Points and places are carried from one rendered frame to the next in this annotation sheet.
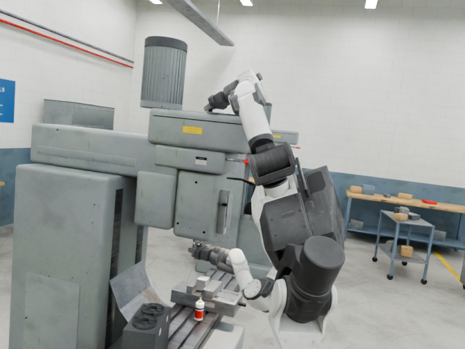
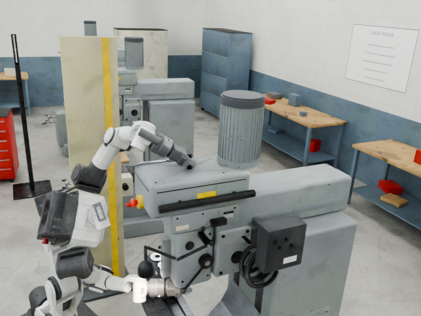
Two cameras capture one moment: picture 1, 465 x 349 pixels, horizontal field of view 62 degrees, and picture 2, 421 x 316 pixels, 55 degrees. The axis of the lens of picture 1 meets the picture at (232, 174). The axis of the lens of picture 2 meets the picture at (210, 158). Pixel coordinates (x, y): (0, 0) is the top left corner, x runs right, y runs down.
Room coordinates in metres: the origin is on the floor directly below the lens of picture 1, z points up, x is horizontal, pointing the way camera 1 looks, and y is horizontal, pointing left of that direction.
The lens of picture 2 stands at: (3.13, -0.89, 2.59)
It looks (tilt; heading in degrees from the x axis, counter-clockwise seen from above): 21 degrees down; 139
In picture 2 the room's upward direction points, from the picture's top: 3 degrees clockwise
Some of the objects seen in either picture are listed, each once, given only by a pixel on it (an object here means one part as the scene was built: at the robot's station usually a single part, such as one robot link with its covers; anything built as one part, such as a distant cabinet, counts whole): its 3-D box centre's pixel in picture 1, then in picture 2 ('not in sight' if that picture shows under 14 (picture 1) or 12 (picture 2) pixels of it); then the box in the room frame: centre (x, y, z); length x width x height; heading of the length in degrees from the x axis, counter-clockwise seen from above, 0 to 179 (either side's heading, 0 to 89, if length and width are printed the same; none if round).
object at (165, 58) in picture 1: (163, 75); (240, 128); (1.87, 0.37, 2.05); 0.20 x 0.20 x 0.32
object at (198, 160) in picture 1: (197, 158); (196, 207); (1.82, 0.17, 1.68); 0.34 x 0.24 x 0.10; 76
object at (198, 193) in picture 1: (200, 202); (187, 247); (1.81, 0.14, 1.47); 0.21 x 0.19 x 0.32; 166
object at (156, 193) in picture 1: (164, 197); (222, 239); (1.85, 0.32, 1.47); 0.24 x 0.19 x 0.26; 166
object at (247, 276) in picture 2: not in sight; (255, 261); (2.06, 0.34, 1.45); 0.18 x 0.16 x 0.21; 76
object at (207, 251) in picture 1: (212, 255); (167, 287); (1.75, 0.06, 1.24); 0.13 x 0.12 x 0.10; 147
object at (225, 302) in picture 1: (207, 293); not in sight; (1.94, 0.07, 0.96); 0.35 x 0.15 x 0.11; 73
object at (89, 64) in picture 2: not in sight; (96, 175); (0.08, 0.45, 1.15); 0.52 x 0.40 x 2.30; 76
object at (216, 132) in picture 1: (205, 131); (192, 183); (1.81, 0.15, 1.81); 0.47 x 0.26 x 0.16; 76
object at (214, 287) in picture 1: (212, 289); not in sight; (1.94, 0.04, 0.99); 0.15 x 0.06 x 0.04; 163
